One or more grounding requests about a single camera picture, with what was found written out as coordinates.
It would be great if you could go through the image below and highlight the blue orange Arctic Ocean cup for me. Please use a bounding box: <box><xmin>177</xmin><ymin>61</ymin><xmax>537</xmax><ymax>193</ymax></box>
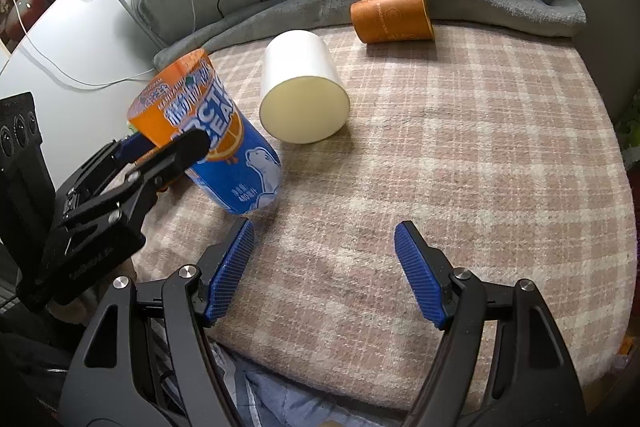
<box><xmin>127</xmin><ymin>49</ymin><xmax>281</xmax><ymax>215</ymax></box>

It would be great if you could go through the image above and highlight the white paper cup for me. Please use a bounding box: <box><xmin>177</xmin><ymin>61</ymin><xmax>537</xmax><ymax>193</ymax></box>
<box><xmin>259</xmin><ymin>30</ymin><xmax>350</xmax><ymax>144</ymax></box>

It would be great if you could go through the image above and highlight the small orange paper cup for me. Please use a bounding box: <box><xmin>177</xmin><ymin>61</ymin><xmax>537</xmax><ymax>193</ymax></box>
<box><xmin>349</xmin><ymin>0</ymin><xmax>435</xmax><ymax>44</ymax></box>

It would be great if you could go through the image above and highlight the black speaker box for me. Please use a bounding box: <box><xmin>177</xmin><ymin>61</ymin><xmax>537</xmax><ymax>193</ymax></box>
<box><xmin>0</xmin><ymin>92</ymin><xmax>42</xmax><ymax>181</ymax></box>

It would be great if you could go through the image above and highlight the blue jeans leg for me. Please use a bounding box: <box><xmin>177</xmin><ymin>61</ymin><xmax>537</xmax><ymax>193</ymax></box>
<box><xmin>209</xmin><ymin>343</ymin><xmax>392</xmax><ymax>426</ymax></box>

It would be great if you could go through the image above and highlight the white cable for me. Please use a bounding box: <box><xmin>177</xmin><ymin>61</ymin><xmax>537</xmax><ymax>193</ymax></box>
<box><xmin>2</xmin><ymin>0</ymin><xmax>196</xmax><ymax>90</ymax></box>

